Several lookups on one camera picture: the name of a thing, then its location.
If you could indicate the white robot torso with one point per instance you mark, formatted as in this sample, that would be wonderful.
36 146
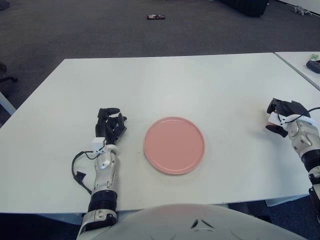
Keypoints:
195 225

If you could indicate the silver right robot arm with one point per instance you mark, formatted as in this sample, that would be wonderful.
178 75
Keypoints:
305 140

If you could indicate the white table leg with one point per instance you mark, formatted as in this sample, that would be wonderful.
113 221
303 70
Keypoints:
7 103

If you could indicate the black office chair base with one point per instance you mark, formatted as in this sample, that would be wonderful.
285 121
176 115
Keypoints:
7 79

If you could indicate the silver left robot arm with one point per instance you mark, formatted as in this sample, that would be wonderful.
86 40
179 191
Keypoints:
105 167

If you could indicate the black box on floor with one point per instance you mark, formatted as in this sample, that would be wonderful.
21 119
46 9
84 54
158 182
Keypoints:
243 7

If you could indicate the white table frame beam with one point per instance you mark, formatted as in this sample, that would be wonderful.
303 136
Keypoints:
285 201

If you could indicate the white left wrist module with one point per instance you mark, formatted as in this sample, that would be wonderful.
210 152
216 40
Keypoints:
98 143

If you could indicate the small dark flat floor item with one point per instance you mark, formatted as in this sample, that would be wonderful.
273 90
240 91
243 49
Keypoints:
155 17

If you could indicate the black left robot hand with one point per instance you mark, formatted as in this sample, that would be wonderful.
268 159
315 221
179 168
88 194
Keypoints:
107 128

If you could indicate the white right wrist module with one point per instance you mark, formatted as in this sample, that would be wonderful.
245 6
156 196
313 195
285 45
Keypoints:
275 118

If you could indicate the small green packet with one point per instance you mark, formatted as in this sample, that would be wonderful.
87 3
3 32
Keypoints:
314 57

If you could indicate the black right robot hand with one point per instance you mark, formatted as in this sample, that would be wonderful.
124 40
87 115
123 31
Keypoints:
291 107

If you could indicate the small grey robot dog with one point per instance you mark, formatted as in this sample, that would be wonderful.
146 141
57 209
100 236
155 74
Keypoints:
302 10

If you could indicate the dark grey handheld controller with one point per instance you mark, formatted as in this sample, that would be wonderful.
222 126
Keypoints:
313 66

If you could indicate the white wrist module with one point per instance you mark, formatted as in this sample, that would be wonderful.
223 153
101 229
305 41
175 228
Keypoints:
98 143
275 118

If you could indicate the pink round plate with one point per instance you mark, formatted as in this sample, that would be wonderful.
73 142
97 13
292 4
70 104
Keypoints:
174 145

